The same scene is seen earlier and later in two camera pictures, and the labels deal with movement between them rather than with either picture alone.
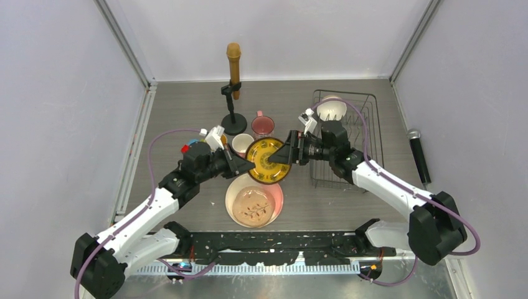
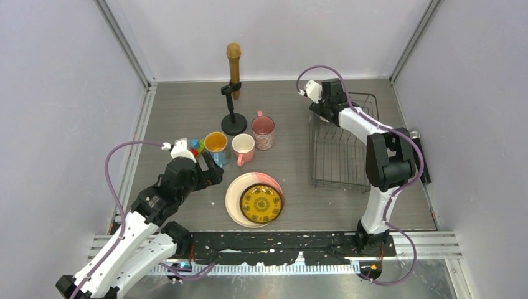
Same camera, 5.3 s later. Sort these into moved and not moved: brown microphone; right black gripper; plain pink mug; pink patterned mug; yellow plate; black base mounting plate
Moved: yellow plate; right black gripper
Not moved: plain pink mug; black base mounting plate; brown microphone; pink patterned mug
